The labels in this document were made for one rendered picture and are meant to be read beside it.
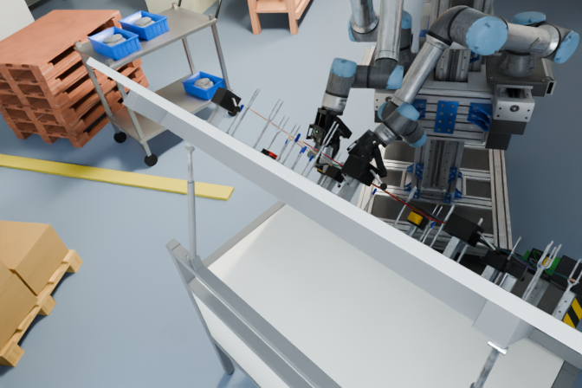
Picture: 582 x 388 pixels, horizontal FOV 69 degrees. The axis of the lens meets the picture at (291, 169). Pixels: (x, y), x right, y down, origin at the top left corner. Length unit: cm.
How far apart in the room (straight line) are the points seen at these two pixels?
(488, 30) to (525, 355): 99
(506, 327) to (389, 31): 107
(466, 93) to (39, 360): 255
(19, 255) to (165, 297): 83
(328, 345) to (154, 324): 138
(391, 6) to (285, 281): 101
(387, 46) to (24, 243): 226
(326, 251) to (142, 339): 131
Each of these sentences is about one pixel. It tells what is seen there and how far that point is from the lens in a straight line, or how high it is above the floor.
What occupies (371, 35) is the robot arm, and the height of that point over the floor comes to 132.
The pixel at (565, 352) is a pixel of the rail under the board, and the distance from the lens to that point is 155.
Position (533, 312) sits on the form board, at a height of 169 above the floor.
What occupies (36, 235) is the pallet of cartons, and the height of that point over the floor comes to 38.
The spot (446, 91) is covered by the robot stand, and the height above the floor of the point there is 107.
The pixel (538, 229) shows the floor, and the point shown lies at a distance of 301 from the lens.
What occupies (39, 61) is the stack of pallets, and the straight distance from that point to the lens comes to 388.
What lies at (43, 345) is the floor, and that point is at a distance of 289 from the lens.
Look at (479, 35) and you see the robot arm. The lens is 152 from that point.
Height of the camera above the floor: 211
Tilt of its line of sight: 41 degrees down
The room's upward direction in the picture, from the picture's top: 8 degrees counter-clockwise
